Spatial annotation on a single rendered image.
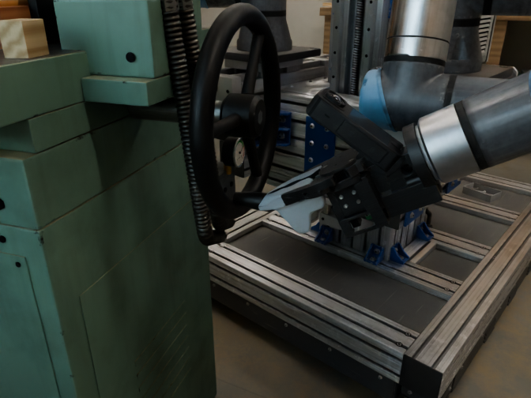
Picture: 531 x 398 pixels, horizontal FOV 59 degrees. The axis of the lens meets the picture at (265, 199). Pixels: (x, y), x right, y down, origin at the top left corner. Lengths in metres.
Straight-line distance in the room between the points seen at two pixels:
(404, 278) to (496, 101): 0.94
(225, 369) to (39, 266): 0.84
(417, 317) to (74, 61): 0.99
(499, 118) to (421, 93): 0.13
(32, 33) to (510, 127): 0.51
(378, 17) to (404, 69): 0.61
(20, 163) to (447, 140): 0.45
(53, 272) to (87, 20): 0.31
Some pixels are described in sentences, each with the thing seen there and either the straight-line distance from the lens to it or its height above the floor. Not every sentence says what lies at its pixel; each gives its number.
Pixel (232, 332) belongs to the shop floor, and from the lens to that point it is 1.50.
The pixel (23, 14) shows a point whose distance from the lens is 0.73.
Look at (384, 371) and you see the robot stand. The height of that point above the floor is 0.15.
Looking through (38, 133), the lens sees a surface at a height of 0.82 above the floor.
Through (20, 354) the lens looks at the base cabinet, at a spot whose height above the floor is 0.50.
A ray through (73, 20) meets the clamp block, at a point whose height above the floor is 0.93.
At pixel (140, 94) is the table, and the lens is 0.59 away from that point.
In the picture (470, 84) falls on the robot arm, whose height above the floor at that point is 0.87.
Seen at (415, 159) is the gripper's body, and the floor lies 0.81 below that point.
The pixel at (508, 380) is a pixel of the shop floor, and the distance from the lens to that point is 1.51.
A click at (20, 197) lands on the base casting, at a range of 0.61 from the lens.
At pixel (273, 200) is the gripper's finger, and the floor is 0.74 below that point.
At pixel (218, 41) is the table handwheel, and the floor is 0.92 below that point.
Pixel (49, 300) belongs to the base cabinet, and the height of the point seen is 0.61.
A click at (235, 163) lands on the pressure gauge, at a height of 0.65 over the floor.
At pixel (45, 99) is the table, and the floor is 0.86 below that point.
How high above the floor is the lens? 0.97
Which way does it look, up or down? 25 degrees down
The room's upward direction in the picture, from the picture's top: straight up
